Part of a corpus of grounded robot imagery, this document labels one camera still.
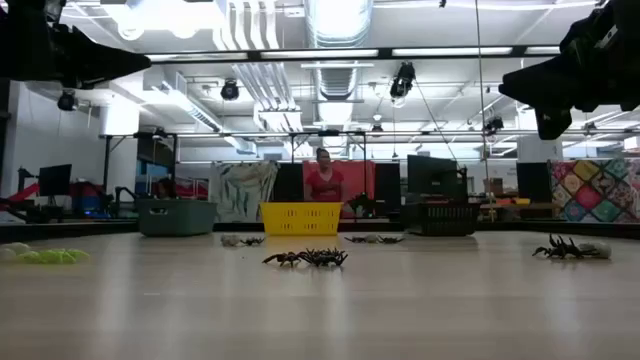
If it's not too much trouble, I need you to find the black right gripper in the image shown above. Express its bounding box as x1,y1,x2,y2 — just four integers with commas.
499,27,640,114

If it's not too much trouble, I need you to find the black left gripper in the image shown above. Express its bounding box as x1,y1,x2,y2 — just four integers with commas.
0,22,153,90

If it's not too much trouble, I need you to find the neon green plastic toy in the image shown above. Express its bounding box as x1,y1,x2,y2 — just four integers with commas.
16,248,92,266

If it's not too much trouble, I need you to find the yellow plastic basket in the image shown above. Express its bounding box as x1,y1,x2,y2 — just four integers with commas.
259,201,344,237

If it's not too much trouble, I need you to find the white numbered pillar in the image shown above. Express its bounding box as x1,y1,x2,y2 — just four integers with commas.
517,135,565,163

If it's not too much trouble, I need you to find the black square monitor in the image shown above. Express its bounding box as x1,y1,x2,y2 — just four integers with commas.
516,161,553,204

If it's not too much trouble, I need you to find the colourful patchwork quilt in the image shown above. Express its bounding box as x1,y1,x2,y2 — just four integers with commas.
548,158,640,224

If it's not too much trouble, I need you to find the person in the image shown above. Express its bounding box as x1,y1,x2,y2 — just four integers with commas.
303,147,346,204
153,177,177,200

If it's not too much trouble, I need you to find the small black monitor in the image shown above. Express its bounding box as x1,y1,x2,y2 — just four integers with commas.
38,163,73,198

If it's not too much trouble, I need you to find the large black monitor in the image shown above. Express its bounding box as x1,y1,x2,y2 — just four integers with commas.
406,154,459,197

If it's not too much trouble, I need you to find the red slanted machine part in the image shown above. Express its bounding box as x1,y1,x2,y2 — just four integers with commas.
0,182,41,211

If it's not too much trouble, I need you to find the black overhead light bar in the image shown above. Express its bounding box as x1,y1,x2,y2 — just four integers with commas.
144,45,561,64

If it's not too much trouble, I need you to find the teal plastic basket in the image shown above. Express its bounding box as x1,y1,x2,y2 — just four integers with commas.
135,198,218,238

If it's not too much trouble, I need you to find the black plastic basket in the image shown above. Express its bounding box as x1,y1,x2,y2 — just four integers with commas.
401,202,481,237

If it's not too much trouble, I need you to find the white leaf print cloth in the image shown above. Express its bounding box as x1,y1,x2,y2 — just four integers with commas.
208,160,280,224

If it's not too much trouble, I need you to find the black upright panel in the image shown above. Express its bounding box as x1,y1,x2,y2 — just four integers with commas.
374,162,402,214
272,162,305,204

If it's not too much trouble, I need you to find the red cloth backdrop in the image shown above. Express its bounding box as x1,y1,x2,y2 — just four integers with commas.
302,160,377,220

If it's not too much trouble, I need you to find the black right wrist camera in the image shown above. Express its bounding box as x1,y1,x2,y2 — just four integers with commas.
534,107,574,141

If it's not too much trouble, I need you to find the hanging thin rope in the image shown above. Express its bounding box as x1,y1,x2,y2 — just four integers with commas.
473,0,490,222

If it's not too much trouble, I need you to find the black aluminium table frame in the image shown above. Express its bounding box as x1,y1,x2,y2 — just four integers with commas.
0,219,640,242

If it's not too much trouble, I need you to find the silver ventilation duct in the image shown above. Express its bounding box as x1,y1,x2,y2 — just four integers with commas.
303,0,375,101

